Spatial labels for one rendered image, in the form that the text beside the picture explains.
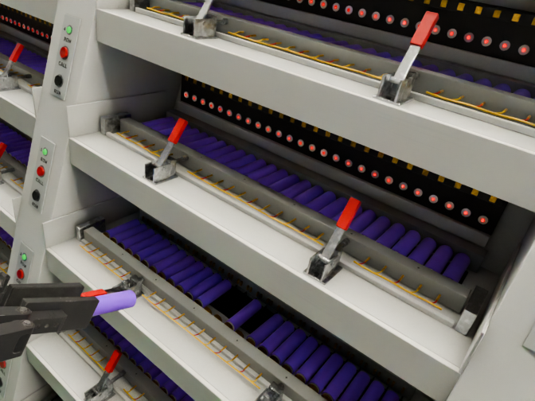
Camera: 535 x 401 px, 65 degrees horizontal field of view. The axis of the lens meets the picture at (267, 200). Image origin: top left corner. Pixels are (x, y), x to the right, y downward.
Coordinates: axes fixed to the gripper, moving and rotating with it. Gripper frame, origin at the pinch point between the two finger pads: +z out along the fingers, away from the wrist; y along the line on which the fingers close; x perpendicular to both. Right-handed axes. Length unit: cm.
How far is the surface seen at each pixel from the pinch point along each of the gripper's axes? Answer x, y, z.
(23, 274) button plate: -15.8, -34.5, 21.8
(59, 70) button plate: 18.7, -35.9, 13.8
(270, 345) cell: -2.2, 9.2, 28.5
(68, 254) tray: -7.8, -26.8, 22.2
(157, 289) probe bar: -4.2, -9.3, 24.9
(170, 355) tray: -8.5, 0.1, 21.3
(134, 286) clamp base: -5.1, -11.6, 22.6
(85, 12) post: 28.0, -32.7, 11.9
